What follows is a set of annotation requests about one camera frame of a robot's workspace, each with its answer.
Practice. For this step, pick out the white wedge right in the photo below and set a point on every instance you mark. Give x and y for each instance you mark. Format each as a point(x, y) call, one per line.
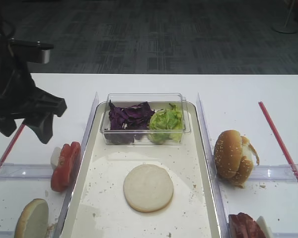
point(264, 227)

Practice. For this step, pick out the green lettuce pile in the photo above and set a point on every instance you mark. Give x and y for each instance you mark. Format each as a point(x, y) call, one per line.
point(166, 119)

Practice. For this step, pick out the dark red meat slices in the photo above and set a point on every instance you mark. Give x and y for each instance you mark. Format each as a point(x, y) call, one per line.
point(244, 226)

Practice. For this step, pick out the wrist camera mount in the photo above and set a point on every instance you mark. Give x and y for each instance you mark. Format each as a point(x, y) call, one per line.
point(36, 52)

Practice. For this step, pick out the right clear long divider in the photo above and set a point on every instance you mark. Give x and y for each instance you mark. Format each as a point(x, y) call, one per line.
point(222, 223)

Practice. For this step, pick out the red tomato slices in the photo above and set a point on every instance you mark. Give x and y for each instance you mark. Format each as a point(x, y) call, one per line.
point(62, 175)

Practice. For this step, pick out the lower left clear divider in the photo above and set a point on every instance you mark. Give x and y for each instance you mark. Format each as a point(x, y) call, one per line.
point(6, 234)

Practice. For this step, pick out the left red tape strip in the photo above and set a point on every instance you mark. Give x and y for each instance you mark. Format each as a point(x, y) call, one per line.
point(11, 144)

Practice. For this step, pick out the bun bottom half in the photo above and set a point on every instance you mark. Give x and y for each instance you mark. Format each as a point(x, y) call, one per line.
point(148, 188)

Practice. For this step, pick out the white wedge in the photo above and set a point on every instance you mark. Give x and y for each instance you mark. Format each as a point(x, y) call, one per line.
point(264, 227)
point(55, 157)

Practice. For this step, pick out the purple cabbage pile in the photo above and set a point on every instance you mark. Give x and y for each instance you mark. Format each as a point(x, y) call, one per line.
point(135, 117)

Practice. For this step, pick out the sesame bun top outer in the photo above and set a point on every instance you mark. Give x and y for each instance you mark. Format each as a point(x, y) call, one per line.
point(227, 153)

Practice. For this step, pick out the clear plastic container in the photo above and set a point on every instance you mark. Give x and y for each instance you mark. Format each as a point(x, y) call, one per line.
point(156, 101)

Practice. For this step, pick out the red tape strip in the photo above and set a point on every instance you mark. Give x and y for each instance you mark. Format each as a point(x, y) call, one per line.
point(11, 144)
point(281, 144)

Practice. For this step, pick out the clear long divider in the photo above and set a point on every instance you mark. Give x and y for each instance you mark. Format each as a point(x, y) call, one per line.
point(85, 134)
point(222, 223)

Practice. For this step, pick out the right clear cross divider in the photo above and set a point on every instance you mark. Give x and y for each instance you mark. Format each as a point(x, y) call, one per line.
point(286, 173)

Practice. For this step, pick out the left clear long divider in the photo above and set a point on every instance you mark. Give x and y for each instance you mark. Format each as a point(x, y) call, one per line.
point(85, 134)

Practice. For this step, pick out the white serving tray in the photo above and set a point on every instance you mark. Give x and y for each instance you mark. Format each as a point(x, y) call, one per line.
point(102, 211)

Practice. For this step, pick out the left clear cross divider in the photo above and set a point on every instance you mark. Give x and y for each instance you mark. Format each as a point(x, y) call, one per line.
point(25, 171)

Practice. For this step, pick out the bun half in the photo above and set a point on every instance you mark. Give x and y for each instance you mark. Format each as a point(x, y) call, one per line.
point(148, 188)
point(33, 221)

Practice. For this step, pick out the left bun half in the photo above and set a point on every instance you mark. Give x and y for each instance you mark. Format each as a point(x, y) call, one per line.
point(33, 221)

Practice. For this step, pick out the torn sesame bun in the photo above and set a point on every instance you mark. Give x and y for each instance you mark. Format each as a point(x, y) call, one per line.
point(246, 163)

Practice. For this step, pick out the clear cross divider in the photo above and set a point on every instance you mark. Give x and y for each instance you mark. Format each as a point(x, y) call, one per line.
point(25, 171)
point(286, 173)

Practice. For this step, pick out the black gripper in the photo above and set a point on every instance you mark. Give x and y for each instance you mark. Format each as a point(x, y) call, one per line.
point(21, 98)

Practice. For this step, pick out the white wedge left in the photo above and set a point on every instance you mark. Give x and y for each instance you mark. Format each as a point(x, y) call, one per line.
point(55, 157)

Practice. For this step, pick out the right red tape strip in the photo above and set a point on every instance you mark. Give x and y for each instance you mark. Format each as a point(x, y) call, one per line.
point(281, 144)

